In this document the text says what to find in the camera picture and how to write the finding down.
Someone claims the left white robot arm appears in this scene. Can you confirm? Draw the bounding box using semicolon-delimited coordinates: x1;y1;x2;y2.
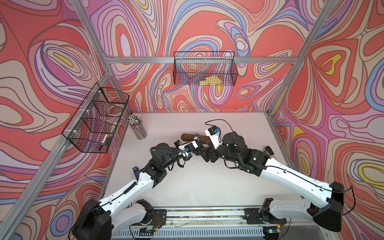
68;142;206;240

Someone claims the black wire basket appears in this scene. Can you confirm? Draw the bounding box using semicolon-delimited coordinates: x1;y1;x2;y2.
173;50;239;87
62;83;130;154

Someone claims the white marker in basket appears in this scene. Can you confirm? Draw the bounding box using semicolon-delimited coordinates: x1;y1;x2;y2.
99;134;108;152

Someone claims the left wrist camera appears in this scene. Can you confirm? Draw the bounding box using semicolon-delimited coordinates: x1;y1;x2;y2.
174;140;199;161

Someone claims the brown wooden watch stand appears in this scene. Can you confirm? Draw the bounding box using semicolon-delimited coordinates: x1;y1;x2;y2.
181;134;211;144

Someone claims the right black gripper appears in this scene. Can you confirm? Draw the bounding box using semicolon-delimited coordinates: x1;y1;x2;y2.
195;140;241;164

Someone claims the yellow paper in basket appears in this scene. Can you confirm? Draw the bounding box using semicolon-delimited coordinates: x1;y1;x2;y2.
199;76;223;86

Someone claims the black wire basket left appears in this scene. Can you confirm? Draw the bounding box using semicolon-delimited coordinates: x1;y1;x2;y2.
62;83;130;154

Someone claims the blue stapler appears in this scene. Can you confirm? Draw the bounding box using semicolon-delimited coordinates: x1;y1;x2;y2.
133;167;140;178

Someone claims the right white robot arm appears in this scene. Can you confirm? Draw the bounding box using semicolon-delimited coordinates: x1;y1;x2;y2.
203;127;353;233

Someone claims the black wire basket back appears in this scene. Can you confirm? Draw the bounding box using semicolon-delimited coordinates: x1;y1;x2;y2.
173;50;239;87

